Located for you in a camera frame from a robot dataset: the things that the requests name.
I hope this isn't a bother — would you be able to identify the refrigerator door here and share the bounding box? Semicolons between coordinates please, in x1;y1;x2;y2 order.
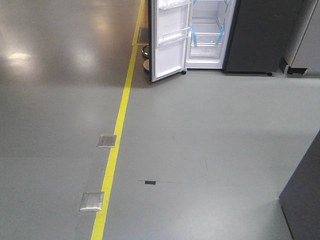
147;0;193;83

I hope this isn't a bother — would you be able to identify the silver sign stand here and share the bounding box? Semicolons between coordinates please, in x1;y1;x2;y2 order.
143;59;150;73

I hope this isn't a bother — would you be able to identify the dark grey refrigerator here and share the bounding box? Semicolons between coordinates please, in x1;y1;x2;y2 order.
186;0;306;76

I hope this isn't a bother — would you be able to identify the grey white desk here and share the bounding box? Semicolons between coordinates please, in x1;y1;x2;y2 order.
279;134;320;240

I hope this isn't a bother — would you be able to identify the grey cabinet right of fridge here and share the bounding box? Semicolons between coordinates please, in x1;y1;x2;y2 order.
279;0;320;78

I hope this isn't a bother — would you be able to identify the metal floor socket plate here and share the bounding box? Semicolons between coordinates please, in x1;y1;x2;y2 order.
96;134;117;148
79;191;105;212

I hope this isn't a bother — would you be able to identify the chrome stanchion post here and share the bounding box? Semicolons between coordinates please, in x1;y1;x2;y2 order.
141;45;150;59

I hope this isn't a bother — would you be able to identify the grey floor sign sticker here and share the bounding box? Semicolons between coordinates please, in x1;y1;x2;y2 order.
137;27;149;44

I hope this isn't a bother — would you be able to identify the black floor tape mark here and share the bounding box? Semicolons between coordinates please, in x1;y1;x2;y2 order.
144;180;156;185

